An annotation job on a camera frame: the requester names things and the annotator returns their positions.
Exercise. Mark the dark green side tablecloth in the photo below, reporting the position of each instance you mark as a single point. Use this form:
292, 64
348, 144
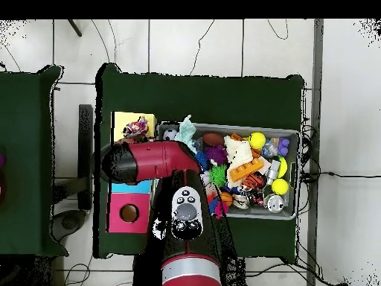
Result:
20, 149

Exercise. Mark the cream yellow cloth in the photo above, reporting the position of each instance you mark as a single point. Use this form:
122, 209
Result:
238, 152

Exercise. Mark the multicolour spiky caterpillar toy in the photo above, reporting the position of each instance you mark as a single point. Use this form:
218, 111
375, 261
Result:
218, 207

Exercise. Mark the shallow mesh bin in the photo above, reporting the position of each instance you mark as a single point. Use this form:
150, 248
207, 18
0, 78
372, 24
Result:
259, 212

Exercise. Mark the orange toy brick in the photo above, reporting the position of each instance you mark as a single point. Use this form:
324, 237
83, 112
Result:
245, 169

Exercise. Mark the wooden box with three holes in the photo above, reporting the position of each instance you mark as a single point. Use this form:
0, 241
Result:
114, 220

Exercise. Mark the purple spiky toy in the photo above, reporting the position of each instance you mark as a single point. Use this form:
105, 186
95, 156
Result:
215, 153

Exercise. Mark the colourful confetti print cloth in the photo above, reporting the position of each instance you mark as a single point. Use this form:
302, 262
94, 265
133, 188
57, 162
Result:
135, 128

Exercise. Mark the mint green cloth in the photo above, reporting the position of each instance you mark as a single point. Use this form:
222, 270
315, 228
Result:
186, 132

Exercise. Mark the black stand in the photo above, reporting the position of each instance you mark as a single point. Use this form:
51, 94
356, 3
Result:
85, 128

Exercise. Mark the yellow tennis ball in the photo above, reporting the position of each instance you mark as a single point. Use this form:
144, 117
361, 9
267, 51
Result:
257, 140

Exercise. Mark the small soccer ball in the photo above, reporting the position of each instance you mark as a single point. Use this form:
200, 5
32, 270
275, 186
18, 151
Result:
169, 134

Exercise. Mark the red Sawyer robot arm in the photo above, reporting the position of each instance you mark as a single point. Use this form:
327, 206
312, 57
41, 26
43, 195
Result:
160, 161

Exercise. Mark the brown toy football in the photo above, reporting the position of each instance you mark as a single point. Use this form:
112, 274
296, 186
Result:
212, 138

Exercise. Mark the smooth yellow ball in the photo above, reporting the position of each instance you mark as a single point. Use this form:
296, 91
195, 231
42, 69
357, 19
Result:
280, 186

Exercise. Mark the green spiky caterpillar toy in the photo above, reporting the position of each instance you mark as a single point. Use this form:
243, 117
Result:
218, 175

